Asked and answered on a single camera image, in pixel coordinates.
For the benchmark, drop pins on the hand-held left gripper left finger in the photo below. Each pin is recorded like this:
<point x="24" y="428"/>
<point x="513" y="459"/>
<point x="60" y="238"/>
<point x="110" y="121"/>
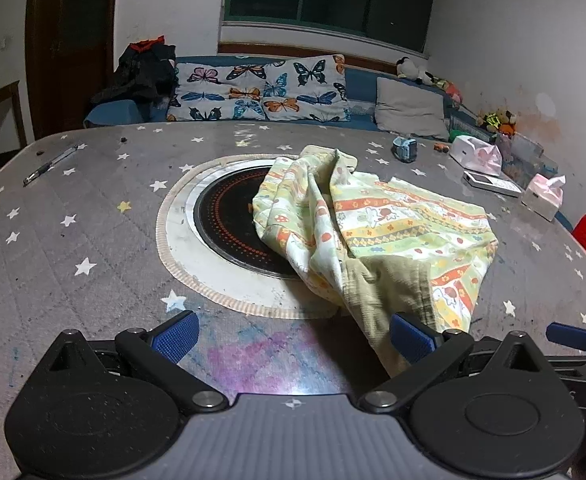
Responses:
<point x="175" y="336"/>

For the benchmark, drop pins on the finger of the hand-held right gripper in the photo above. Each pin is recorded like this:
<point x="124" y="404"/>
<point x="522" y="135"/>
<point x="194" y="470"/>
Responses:
<point x="570" y="337"/>

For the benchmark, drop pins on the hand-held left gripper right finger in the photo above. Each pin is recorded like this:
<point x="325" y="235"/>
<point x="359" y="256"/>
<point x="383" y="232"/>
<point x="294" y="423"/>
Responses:
<point x="413" y="338"/>

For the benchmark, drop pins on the striped cartoon print garment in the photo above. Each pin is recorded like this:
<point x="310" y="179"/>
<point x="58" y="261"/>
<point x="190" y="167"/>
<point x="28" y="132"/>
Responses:
<point x="373" y="230"/>

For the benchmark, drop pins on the dark clothes pile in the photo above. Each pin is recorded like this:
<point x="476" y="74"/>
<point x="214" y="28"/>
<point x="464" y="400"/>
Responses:
<point x="140" y="72"/>

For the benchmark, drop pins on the black round induction cooktop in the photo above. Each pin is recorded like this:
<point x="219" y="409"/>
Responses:
<point x="228" y="220"/>

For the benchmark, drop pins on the grey star print table cover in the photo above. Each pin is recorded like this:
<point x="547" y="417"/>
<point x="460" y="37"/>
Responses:
<point x="73" y="260"/>

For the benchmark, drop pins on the pink and white tissue pack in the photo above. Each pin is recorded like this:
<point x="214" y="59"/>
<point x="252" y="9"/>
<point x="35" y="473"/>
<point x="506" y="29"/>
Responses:
<point x="543" y="197"/>

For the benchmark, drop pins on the white remote control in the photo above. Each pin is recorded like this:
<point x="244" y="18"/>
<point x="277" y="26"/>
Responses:
<point x="493" y="183"/>

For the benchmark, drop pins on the clear plastic storage box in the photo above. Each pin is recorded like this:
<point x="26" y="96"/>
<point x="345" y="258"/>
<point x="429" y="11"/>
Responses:
<point x="528" y="155"/>

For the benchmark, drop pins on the blue toy gadget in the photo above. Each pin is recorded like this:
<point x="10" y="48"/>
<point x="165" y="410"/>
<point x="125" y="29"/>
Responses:
<point x="404" y="149"/>

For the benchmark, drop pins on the small orange toy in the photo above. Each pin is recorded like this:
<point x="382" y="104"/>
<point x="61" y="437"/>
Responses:
<point x="441" y="148"/>

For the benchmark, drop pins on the pink printed tissue pack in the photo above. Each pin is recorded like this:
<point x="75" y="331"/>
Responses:
<point x="475" y="155"/>

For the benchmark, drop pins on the pen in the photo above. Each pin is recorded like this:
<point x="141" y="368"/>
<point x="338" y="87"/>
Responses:
<point x="50" y="164"/>

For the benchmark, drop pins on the group of small plush toys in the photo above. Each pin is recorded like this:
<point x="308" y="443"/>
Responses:
<point x="498" y="121"/>

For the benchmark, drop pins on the grey pillow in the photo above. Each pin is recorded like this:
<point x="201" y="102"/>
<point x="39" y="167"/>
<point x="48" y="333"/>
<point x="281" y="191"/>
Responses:
<point x="410" y="107"/>

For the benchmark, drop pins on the blue sofa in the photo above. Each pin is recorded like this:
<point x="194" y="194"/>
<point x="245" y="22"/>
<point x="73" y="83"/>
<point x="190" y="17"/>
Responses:
<point x="115" y="112"/>

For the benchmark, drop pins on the colourful plush toy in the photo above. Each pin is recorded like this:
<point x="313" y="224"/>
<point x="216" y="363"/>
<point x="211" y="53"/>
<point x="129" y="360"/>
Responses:
<point x="448" y="90"/>

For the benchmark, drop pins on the butterfly print cushion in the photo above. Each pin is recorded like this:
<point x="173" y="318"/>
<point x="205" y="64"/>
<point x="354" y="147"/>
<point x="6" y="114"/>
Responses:
<point x="258" y="90"/>

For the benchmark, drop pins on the dark wooden door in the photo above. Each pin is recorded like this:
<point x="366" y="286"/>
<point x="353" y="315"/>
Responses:
<point x="68" y="45"/>

